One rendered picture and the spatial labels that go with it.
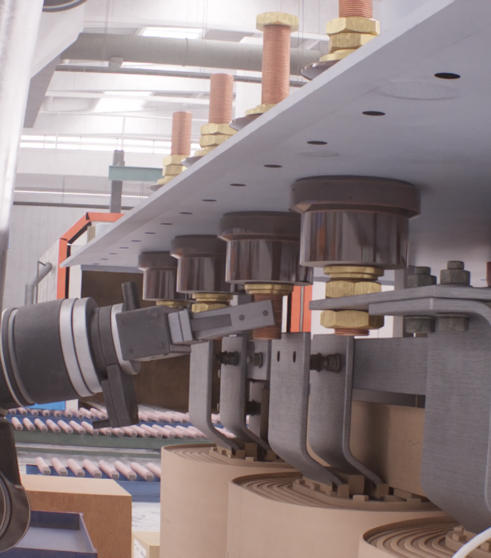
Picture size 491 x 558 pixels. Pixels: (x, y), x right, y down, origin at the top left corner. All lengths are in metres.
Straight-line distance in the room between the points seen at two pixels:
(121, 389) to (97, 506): 1.18
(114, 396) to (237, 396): 0.42
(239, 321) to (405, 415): 0.20
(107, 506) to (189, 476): 0.85
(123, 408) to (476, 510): 0.54
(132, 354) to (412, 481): 0.31
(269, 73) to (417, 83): 0.66
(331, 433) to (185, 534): 0.41
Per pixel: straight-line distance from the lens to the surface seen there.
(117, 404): 1.24
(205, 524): 1.55
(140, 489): 9.52
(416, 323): 0.83
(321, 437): 1.27
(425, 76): 0.60
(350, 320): 0.96
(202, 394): 1.64
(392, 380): 1.09
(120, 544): 2.42
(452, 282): 0.78
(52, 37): 12.01
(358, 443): 1.31
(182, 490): 1.59
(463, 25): 0.50
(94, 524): 2.41
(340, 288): 0.97
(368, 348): 1.16
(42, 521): 2.18
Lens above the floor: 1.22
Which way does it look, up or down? 3 degrees up
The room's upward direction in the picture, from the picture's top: 2 degrees clockwise
